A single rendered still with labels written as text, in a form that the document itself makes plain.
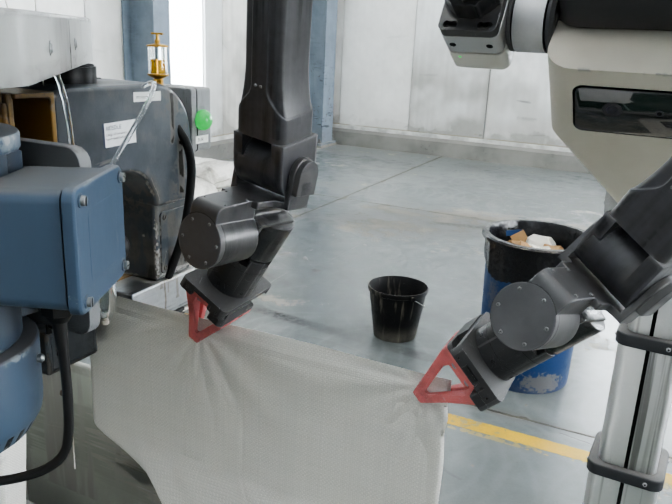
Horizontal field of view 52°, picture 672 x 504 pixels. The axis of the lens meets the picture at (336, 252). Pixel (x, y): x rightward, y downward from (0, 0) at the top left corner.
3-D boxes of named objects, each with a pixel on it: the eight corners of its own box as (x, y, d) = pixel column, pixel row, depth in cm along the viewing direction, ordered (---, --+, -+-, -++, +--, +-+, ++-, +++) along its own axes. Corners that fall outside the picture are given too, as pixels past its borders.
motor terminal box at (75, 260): (134, 299, 59) (127, 162, 55) (91, 352, 49) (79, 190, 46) (36, 294, 59) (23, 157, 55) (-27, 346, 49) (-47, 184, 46)
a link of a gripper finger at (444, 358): (390, 378, 71) (462, 336, 67) (414, 353, 78) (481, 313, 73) (428, 434, 71) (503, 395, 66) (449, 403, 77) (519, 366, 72)
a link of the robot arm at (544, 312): (685, 286, 60) (615, 216, 64) (651, 283, 51) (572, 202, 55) (582, 373, 65) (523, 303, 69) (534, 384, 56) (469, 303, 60)
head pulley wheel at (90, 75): (112, 85, 89) (111, 64, 88) (57, 88, 81) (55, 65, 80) (60, 80, 92) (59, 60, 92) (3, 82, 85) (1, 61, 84)
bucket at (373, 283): (432, 330, 355) (437, 282, 347) (412, 352, 329) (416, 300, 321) (378, 318, 367) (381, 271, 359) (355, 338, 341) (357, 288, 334)
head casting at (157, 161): (194, 268, 105) (190, 64, 96) (68, 322, 84) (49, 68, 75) (49, 236, 117) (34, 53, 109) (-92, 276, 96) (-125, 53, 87)
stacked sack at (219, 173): (253, 182, 447) (253, 159, 443) (213, 194, 409) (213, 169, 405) (170, 170, 474) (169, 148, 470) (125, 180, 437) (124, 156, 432)
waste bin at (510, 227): (584, 363, 326) (606, 229, 306) (567, 412, 281) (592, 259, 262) (483, 340, 345) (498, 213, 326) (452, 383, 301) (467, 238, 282)
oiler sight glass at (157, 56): (171, 74, 95) (170, 47, 94) (159, 74, 93) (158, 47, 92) (157, 72, 96) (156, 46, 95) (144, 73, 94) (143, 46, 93)
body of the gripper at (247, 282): (176, 287, 77) (203, 238, 74) (227, 261, 86) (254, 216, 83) (218, 325, 76) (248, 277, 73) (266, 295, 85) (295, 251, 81)
